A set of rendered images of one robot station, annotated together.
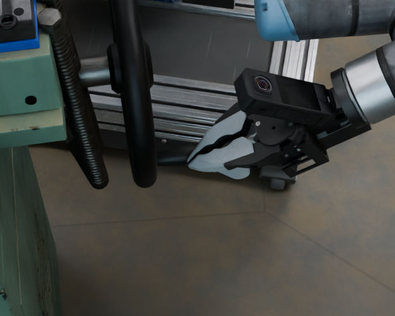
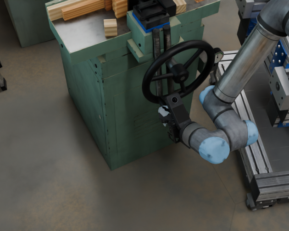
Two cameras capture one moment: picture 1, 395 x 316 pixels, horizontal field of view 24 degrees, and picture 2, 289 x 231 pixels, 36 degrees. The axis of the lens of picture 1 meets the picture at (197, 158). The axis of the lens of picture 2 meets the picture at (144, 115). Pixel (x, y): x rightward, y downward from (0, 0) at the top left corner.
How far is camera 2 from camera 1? 92 cm
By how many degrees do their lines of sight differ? 38
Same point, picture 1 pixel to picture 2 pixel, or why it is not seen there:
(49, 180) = (212, 125)
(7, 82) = (137, 34)
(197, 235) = (212, 182)
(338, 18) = (212, 113)
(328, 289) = not seen: outside the picture
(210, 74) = (271, 151)
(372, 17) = (218, 123)
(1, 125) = (132, 44)
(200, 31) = not seen: outside the picture
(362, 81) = (189, 127)
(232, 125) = not seen: hidden behind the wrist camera
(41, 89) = (141, 44)
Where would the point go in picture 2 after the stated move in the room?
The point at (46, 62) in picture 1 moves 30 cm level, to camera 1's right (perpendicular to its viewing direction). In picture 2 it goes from (143, 37) to (176, 107)
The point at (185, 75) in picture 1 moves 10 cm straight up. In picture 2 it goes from (265, 142) to (270, 131)
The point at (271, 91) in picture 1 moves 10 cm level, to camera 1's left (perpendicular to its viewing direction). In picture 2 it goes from (173, 103) to (162, 79)
